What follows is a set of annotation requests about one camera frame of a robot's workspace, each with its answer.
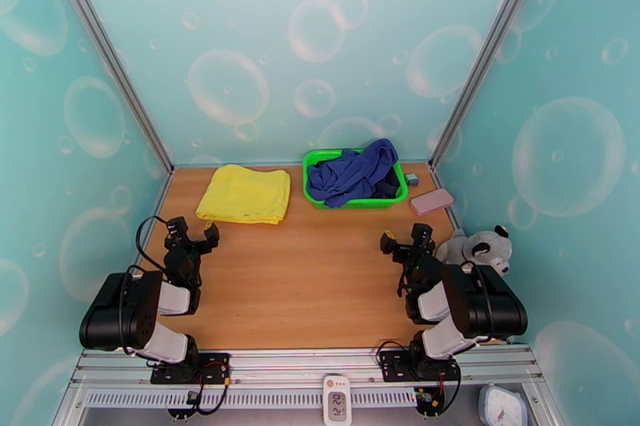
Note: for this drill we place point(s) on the grey raccoon plush toy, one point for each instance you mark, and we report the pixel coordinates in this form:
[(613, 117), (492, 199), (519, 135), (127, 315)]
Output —
[(475, 250)]

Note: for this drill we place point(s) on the white digital clock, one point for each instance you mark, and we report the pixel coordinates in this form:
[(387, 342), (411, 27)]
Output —
[(337, 402)]

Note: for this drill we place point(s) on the yellow trousers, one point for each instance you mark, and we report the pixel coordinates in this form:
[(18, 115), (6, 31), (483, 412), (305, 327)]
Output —
[(245, 195)]

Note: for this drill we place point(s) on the pale blue analog clock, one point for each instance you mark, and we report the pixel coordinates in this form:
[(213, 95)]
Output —
[(502, 407)]

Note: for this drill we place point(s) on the green plastic basket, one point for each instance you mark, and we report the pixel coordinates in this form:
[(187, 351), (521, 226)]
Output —
[(350, 204)]

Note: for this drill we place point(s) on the pink rectangular case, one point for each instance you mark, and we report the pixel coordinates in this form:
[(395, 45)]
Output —
[(431, 202)]

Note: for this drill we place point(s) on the aluminium mounting rail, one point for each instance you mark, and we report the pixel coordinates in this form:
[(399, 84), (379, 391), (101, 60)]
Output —
[(300, 364)]

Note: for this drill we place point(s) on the dark navy garment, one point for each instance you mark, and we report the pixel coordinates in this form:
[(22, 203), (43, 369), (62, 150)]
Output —
[(389, 187)]

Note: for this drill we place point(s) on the small grey green box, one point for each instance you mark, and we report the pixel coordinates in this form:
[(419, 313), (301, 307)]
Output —
[(411, 180)]

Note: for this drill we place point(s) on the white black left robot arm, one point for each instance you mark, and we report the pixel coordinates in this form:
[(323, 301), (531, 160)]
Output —
[(172, 297)]

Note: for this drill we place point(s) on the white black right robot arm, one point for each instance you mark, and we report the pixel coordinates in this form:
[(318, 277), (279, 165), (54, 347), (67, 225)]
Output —
[(435, 302)]

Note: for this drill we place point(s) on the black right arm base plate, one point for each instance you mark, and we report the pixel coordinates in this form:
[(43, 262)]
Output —
[(392, 364)]

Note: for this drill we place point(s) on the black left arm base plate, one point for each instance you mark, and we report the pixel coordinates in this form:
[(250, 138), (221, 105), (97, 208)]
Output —
[(215, 369)]

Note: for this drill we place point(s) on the blue garment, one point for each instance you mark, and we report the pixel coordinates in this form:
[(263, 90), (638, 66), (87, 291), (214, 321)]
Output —
[(350, 172)]

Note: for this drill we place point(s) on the aluminium frame post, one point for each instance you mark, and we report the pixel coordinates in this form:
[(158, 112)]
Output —
[(111, 55), (488, 55)]

